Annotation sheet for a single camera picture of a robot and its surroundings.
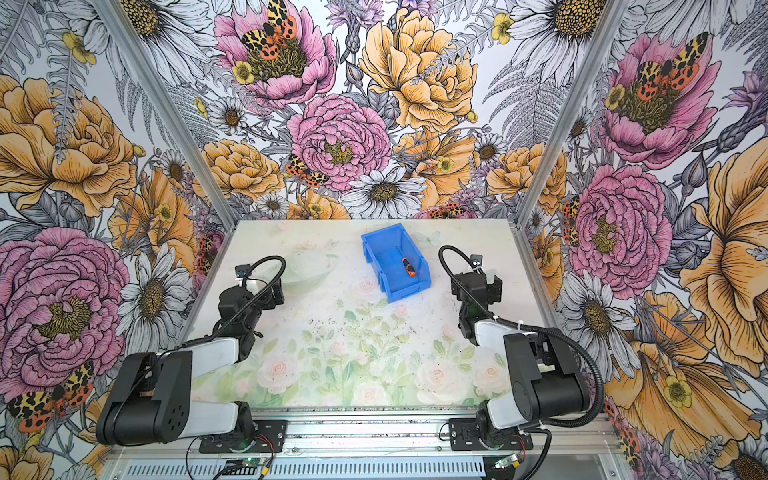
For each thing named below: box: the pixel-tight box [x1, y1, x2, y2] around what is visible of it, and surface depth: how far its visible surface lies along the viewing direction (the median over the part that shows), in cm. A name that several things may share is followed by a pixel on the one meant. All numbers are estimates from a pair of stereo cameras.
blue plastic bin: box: [361, 223, 431, 303], surface depth 107 cm
